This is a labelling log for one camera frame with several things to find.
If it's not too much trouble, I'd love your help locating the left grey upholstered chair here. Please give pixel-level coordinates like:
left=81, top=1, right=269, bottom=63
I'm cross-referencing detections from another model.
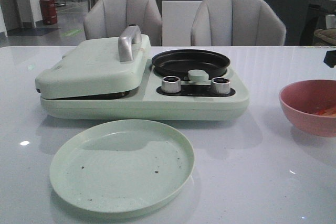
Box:
left=83, top=0, right=162, bottom=46

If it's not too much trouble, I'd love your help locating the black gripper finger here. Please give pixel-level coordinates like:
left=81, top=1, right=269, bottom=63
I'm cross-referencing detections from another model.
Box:
left=323, top=50, right=336, bottom=68

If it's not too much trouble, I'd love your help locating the silver control knob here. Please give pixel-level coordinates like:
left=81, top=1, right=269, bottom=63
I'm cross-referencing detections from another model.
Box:
left=210, top=77, right=231, bottom=95
left=161, top=76, right=181, bottom=94

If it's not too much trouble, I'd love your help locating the pink plastic bowl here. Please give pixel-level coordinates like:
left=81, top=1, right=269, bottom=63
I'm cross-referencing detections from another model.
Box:
left=279, top=80, right=335, bottom=137

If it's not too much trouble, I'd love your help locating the black round frying pan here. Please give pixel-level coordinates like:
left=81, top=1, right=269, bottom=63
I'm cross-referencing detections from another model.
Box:
left=152, top=49, right=230, bottom=80

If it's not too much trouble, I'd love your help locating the red trash bin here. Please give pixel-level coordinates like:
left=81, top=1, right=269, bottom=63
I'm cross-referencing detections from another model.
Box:
left=39, top=0, right=57, bottom=25

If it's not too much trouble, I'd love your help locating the right silver control knob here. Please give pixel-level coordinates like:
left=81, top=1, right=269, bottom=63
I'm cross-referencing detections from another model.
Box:
left=210, top=77, right=231, bottom=95

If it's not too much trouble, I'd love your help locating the left silver control knob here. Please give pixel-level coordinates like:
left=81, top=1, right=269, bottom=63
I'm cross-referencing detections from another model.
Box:
left=161, top=76, right=181, bottom=94

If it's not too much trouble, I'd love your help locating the mint green breakfast maker lid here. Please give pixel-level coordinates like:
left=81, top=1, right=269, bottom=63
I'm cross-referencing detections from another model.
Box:
left=35, top=26, right=151, bottom=99

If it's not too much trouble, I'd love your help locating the grey upholstered chair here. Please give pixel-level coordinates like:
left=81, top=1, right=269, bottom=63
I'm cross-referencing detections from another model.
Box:
left=191, top=0, right=286, bottom=46
left=83, top=0, right=162, bottom=46

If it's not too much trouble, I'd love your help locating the orange shrimp piece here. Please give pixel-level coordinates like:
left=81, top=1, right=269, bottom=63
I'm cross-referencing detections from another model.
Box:
left=323, top=106, right=336, bottom=116
left=315, top=110, right=328, bottom=115

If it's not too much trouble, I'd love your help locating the mint green round plate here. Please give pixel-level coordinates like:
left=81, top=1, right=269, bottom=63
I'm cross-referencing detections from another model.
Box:
left=49, top=120, right=195, bottom=218

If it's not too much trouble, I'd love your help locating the white refrigerator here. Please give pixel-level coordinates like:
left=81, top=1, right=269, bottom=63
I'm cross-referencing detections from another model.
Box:
left=162, top=0, right=203, bottom=46

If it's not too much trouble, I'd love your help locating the right grey upholstered chair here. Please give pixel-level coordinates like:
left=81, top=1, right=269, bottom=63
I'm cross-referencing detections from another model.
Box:
left=191, top=0, right=286, bottom=46

